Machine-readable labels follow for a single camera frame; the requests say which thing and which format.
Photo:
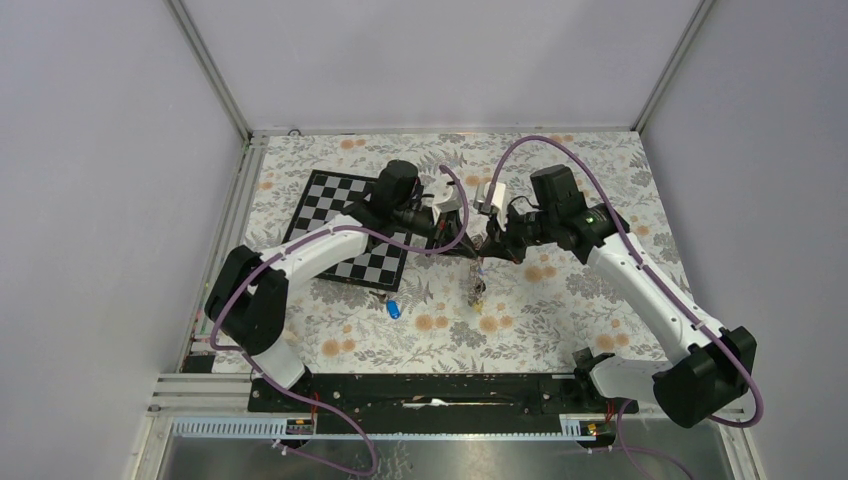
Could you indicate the aluminium frame rail left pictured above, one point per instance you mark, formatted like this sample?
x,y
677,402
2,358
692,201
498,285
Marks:
x,y
227,235

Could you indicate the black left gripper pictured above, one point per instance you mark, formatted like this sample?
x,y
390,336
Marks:
x,y
448,230

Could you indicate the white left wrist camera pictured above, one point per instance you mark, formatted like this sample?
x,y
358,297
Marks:
x,y
445,199

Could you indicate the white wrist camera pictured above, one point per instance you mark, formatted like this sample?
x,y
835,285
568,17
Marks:
x,y
445,199
490,198

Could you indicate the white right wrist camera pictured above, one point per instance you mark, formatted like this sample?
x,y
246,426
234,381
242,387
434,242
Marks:
x,y
490,198

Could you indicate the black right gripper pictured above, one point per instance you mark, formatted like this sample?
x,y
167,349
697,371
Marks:
x,y
500,242

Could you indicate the floral patterned table mat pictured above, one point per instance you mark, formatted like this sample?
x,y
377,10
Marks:
x,y
533,315

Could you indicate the grey slotted cable duct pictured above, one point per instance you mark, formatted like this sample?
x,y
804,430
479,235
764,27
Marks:
x,y
557,427

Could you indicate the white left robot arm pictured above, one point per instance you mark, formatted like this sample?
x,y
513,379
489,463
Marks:
x,y
248,299

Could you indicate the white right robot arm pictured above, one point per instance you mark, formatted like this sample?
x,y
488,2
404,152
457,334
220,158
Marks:
x,y
706,365

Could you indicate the blue key tag with key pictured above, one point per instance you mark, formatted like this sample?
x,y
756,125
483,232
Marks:
x,y
391,306

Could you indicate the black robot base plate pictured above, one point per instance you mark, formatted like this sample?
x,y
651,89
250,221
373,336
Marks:
x,y
469,399

